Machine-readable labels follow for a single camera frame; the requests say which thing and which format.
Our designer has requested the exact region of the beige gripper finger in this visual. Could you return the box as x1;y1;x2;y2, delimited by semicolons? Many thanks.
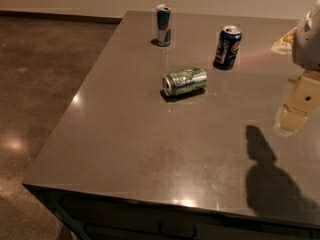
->
275;105;308;132
271;27;297;55

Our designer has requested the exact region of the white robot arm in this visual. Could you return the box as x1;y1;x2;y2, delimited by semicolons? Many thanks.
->
271;0;320;136

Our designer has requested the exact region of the blue Pepsi can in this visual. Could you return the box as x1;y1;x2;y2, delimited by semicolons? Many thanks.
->
213;25;242;70

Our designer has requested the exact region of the green crushed soda can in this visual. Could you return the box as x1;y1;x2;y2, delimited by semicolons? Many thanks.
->
162;67;207;96

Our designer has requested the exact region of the blue silver Red Bull can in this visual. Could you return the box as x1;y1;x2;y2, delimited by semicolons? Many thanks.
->
157;4;171;47

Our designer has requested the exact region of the grey table cabinet base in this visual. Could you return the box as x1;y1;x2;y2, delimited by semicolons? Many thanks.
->
24;184;320;240

